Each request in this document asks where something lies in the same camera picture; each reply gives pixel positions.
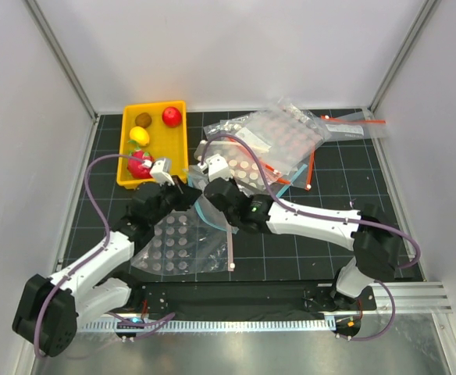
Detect left aluminium frame post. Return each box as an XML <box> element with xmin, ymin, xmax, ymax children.
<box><xmin>23</xmin><ymin>0</ymin><xmax>98</xmax><ymax>122</ymax></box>

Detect yellow plastic bin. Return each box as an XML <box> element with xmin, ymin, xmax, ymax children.
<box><xmin>119</xmin><ymin>100</ymin><xmax>188</xmax><ymax>181</ymax></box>

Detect purple cable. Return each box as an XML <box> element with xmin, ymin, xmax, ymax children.
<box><xmin>34</xmin><ymin>154</ymin><xmax>176</xmax><ymax>359</ymax></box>
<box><xmin>202</xmin><ymin>134</ymin><xmax>422</xmax><ymax>344</ymax></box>

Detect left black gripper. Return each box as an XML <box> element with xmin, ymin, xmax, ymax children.
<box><xmin>149</xmin><ymin>175</ymin><xmax>201</xmax><ymax>226</ymax></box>

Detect red apple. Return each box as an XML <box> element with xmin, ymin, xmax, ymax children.
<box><xmin>162</xmin><ymin>106</ymin><xmax>183</xmax><ymax>128</ymax></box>

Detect slotted cable duct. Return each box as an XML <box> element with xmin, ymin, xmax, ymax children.
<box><xmin>80</xmin><ymin>317</ymin><xmax>336</xmax><ymax>334</ymax></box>

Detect pink zipper polka dot bag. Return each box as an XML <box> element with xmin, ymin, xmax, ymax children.
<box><xmin>131</xmin><ymin>207</ymin><xmax>237</xmax><ymax>277</ymax></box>

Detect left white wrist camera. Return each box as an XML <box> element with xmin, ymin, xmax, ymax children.
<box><xmin>142</xmin><ymin>158</ymin><xmax>174</xmax><ymax>185</ymax></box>

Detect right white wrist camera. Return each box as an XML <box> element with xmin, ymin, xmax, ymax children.
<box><xmin>198</xmin><ymin>154</ymin><xmax>232</xmax><ymax>182</ymax></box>

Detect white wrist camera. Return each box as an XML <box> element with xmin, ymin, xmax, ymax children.
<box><xmin>198</xmin><ymin>154</ymin><xmax>232</xmax><ymax>182</ymax></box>
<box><xmin>142</xmin><ymin>158</ymin><xmax>174</xmax><ymax>185</ymax></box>

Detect yellow lemon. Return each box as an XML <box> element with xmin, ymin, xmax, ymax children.
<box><xmin>129</xmin><ymin>126</ymin><xmax>151</xmax><ymax>147</ymax></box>

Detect red dragon fruit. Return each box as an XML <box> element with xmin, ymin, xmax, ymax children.
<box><xmin>127</xmin><ymin>150</ymin><xmax>155</xmax><ymax>180</ymax></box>

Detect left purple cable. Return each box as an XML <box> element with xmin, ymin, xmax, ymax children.
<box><xmin>34</xmin><ymin>154</ymin><xmax>176</xmax><ymax>359</ymax></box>

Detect blue zipper clear bag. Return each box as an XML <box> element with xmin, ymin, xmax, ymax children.
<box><xmin>187</xmin><ymin>163</ymin><xmax>308</xmax><ymax>234</ymax></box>

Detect brown kiwi fruit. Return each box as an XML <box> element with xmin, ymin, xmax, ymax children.
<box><xmin>135</xmin><ymin>112</ymin><xmax>152</xmax><ymax>128</ymax></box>

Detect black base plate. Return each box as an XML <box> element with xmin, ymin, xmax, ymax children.
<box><xmin>127</xmin><ymin>280</ymin><xmax>376</xmax><ymax>321</ymax></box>

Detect orange zipper clear bag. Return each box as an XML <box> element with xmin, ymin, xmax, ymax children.
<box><xmin>266</xmin><ymin>148</ymin><xmax>317</xmax><ymax>191</ymax></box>

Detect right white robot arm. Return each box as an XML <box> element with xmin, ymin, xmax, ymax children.
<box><xmin>203</xmin><ymin>178</ymin><xmax>403</xmax><ymax>312</ymax></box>

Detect right aluminium frame post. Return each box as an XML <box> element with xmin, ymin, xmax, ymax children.
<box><xmin>369</xmin><ymin>0</ymin><xmax>440</xmax><ymax>113</ymax></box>

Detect orange zipper bag far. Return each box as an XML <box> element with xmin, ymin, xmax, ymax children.
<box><xmin>320</xmin><ymin>112</ymin><xmax>387</xmax><ymax>141</ymax></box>

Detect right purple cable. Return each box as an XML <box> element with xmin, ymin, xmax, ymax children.
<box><xmin>202</xmin><ymin>134</ymin><xmax>422</xmax><ymax>344</ymax></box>

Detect red dotted clear bag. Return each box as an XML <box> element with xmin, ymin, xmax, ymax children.
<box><xmin>204</xmin><ymin>97</ymin><xmax>333</xmax><ymax>184</ymax></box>

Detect aluminium frame post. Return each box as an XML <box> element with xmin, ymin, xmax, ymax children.
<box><xmin>369</xmin><ymin>0</ymin><xmax>440</xmax><ymax>113</ymax></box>
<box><xmin>23</xmin><ymin>0</ymin><xmax>98</xmax><ymax>122</ymax></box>

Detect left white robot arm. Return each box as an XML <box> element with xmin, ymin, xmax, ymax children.
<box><xmin>12</xmin><ymin>177</ymin><xmax>201</xmax><ymax>357</ymax></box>

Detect white polka dot bag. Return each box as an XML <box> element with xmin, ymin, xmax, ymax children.
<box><xmin>205</xmin><ymin>138</ymin><xmax>290</xmax><ymax>194</ymax></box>

